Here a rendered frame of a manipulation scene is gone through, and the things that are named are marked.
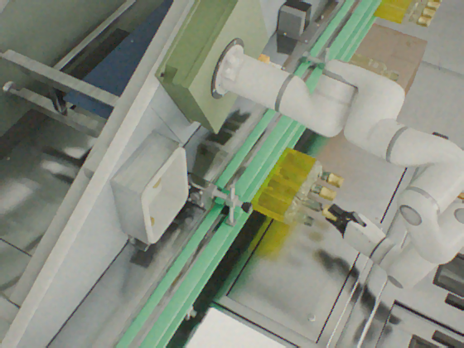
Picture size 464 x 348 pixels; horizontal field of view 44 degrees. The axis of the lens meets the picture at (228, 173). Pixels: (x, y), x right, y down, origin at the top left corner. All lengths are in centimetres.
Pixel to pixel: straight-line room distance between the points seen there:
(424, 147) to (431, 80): 577
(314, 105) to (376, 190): 70
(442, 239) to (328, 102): 38
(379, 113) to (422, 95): 552
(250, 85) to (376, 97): 29
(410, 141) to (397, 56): 476
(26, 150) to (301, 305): 106
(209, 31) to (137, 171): 35
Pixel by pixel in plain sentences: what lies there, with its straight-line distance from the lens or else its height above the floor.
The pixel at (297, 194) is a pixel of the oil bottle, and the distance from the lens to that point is 164.
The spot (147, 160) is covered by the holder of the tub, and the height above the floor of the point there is 79.
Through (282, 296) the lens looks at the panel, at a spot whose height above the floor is 115.
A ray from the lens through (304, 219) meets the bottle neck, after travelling 161.
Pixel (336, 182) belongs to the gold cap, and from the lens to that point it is 171.
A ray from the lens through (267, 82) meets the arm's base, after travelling 132.
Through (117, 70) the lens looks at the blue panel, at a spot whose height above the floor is 40.
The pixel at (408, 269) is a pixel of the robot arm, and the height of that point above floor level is 141.
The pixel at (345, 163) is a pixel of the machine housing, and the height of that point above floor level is 112.
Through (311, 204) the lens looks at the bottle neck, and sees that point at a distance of 165.
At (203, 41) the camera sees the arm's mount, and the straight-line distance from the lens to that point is 129.
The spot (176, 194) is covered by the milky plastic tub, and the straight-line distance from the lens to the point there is 150.
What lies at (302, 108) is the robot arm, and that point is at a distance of 130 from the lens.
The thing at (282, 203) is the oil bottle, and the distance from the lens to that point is 162.
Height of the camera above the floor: 134
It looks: 17 degrees down
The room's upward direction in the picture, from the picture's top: 114 degrees clockwise
